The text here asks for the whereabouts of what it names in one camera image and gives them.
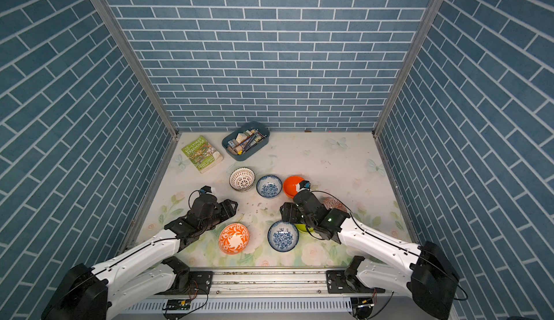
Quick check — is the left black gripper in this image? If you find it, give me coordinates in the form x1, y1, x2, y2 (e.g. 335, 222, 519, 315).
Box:
198, 198, 239, 233

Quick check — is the lime green plastic bowl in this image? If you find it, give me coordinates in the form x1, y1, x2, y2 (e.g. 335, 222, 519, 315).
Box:
295, 224, 314, 233

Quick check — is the large blue floral bowl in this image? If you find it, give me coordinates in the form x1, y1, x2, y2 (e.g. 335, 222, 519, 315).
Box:
268, 221, 300, 252

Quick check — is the orange plastic bowl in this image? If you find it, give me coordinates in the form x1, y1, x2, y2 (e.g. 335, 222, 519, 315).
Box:
283, 176, 304, 199

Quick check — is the maroon patterned white bowl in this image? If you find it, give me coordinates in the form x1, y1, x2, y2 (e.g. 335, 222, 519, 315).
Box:
229, 167, 256, 192

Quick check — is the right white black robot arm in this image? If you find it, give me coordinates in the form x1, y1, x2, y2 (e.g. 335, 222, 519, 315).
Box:
280, 190, 460, 319

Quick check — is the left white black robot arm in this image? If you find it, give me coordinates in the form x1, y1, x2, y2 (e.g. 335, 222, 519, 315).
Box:
41, 193, 238, 319

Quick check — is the orange floral bowl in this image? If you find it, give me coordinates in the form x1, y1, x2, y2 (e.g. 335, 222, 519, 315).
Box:
218, 223, 250, 255

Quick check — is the small blue floral bowl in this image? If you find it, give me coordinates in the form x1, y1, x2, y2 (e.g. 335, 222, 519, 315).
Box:
256, 174, 283, 199

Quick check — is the red geometric patterned bowl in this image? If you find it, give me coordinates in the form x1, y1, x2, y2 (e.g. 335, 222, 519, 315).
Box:
323, 197, 349, 213

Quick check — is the green paperback book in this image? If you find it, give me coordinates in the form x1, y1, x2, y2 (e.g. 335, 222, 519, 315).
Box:
181, 135, 224, 174

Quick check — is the teal plastic bin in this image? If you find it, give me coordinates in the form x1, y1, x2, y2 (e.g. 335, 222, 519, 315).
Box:
222, 121, 271, 161

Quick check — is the left circuit board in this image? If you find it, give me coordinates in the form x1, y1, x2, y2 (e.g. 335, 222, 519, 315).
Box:
162, 299, 191, 312

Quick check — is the circuit board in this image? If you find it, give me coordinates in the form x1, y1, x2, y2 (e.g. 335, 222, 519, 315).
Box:
350, 297, 375, 320
162, 299, 191, 312

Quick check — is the right circuit board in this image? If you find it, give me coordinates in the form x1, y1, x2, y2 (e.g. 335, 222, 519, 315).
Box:
350, 297, 375, 320

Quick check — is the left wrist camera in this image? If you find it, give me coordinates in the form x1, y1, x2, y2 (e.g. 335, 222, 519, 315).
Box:
198, 185, 213, 195

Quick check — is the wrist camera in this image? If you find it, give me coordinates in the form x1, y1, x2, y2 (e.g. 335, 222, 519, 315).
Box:
297, 180, 311, 191
198, 185, 213, 195

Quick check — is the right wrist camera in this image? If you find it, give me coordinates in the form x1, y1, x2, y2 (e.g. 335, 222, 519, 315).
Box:
297, 180, 311, 191

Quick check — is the aluminium mounting rail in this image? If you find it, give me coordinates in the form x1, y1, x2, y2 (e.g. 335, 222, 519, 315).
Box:
97, 267, 447, 300

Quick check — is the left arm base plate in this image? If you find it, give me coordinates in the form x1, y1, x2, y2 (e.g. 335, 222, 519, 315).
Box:
159, 270, 214, 295

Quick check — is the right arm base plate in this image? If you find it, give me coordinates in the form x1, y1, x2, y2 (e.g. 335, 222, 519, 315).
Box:
325, 270, 385, 294

